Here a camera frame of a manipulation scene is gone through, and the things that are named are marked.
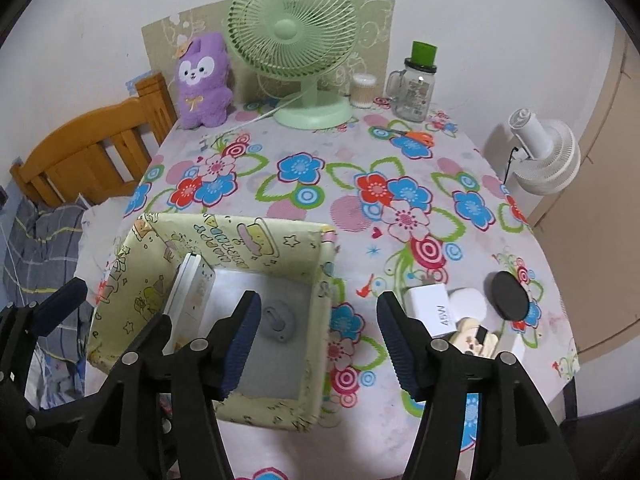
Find brown door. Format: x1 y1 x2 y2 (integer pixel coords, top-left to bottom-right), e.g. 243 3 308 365
526 24 640 363

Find small grey hook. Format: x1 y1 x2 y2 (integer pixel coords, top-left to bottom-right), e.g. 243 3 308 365
263 306 296 344

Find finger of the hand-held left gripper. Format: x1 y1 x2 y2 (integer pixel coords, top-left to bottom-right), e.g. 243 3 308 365
0 276 89 363

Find orange handled scissors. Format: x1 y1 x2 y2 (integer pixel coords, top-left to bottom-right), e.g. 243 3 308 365
387 127 435 147

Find black round disc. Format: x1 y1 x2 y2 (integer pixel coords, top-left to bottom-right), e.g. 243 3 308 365
489 270 532 322

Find glass mug jar green lid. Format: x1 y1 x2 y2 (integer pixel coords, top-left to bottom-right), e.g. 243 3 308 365
384 40 440 122

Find black fan cable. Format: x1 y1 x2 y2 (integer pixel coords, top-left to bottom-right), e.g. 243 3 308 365
501 144 522 184

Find cotton swab jar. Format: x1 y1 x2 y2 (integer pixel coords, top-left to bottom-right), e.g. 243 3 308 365
350 73 379 109

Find green table fan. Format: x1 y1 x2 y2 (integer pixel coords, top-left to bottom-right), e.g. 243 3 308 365
226 0 360 130

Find beige patterned clip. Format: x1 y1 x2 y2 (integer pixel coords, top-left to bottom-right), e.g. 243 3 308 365
449 317 502 359

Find wooden bed headboard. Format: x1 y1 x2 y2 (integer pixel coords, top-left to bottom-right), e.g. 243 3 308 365
10 72 179 208

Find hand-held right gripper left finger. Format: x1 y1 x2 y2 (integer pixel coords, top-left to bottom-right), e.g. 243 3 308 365
60 290 263 480

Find purple plush toy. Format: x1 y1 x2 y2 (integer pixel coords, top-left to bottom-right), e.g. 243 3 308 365
175 31 234 130

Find white round pad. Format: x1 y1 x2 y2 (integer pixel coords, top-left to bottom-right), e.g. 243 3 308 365
447 287 489 333

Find yellow patterned storage box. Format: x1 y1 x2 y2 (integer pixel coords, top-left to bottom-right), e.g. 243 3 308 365
86 211 339 433

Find white flat box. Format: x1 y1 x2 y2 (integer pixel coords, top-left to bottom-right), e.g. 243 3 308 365
162 252 217 357

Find floral tablecloth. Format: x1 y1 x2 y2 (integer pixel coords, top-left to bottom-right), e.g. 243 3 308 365
85 95 583 480

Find grey plaid blanket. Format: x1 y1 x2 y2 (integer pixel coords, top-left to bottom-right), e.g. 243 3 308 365
0 197 97 406

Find white fan cable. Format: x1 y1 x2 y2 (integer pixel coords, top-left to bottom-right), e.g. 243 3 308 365
230 94 302 134

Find white charger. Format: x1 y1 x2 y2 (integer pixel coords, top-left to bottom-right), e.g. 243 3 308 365
402 272 466 339

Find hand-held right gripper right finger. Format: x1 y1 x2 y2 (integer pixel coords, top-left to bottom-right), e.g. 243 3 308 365
376 290 581 480

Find white circulator fan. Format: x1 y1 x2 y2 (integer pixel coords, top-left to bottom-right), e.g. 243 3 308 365
502 108 582 196

